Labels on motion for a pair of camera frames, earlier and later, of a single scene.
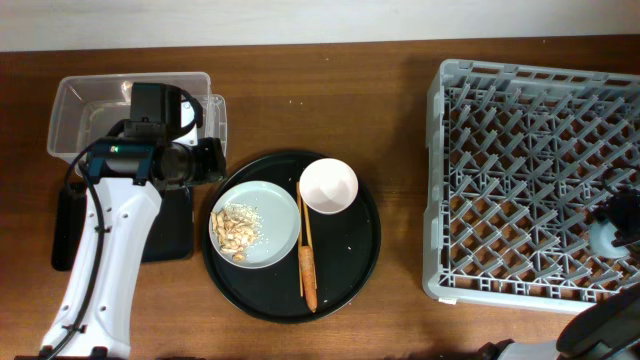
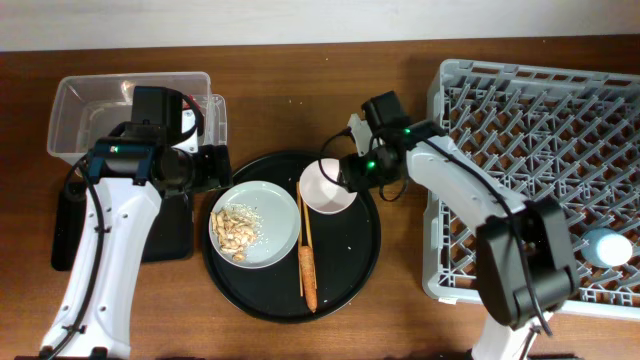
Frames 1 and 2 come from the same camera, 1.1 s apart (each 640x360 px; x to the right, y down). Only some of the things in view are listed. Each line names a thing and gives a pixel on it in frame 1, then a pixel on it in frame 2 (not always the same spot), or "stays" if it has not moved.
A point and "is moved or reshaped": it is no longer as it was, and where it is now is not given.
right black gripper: (614, 211) -> (358, 170)
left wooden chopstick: (299, 232) stays
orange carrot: (308, 274) stays
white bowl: (328, 186) stays
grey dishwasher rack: (517, 161) stays
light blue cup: (601, 237) is moved or reshaped
